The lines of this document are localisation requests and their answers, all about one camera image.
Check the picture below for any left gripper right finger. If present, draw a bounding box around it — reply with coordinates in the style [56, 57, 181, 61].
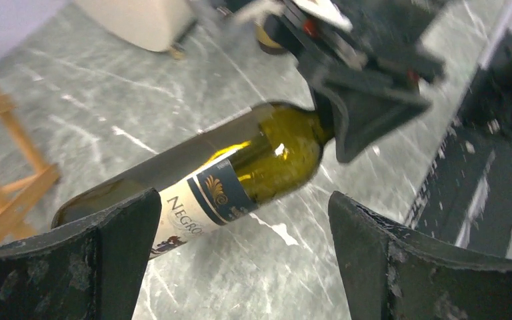
[327, 191, 512, 319]

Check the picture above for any dark bottle black cap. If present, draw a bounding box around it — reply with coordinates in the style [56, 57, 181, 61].
[51, 101, 334, 258]

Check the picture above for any dark bottle gold cap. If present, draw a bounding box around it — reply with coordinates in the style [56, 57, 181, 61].
[255, 24, 288, 55]

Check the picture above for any beige cylindrical box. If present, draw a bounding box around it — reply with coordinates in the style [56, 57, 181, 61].
[74, 0, 196, 60]

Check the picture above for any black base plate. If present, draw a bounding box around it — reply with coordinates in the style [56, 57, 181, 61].
[405, 33, 512, 259]

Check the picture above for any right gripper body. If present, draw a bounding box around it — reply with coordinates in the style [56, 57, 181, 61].
[265, 1, 446, 88]

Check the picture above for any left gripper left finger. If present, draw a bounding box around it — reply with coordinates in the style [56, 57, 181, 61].
[0, 189, 161, 319]

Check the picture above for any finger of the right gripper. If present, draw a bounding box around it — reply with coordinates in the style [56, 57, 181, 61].
[311, 70, 431, 163]

